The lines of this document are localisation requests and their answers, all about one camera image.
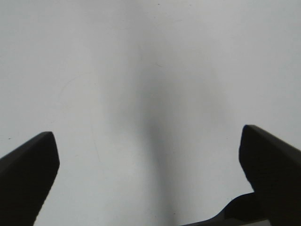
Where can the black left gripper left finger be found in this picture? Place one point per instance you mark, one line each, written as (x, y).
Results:
(26, 177)

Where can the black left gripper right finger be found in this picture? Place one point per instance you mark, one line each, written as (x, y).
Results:
(273, 169)

